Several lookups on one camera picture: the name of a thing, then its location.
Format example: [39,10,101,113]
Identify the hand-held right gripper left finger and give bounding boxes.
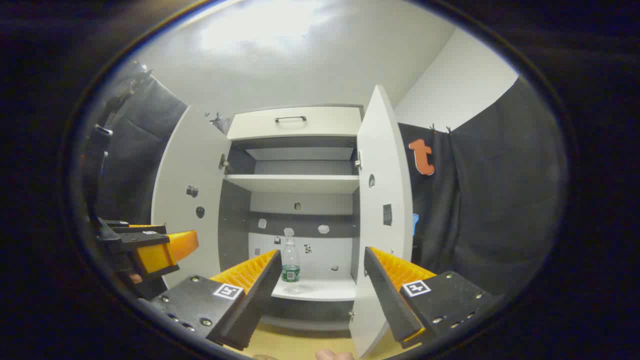
[148,248,284,352]

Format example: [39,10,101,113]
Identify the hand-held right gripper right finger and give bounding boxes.
[363,246,495,350]

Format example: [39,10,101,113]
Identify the clear plastic bottle green label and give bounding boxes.
[280,236,302,295]

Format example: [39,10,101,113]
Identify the white cabinet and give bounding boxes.
[218,104,365,332]

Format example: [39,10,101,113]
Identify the white cabinet door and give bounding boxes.
[348,85,415,359]
[151,104,233,290]

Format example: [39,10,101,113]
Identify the white cabinet shelf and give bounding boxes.
[271,277,357,302]
[224,174,361,195]

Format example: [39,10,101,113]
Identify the white cabinet drawer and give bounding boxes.
[226,106,363,141]

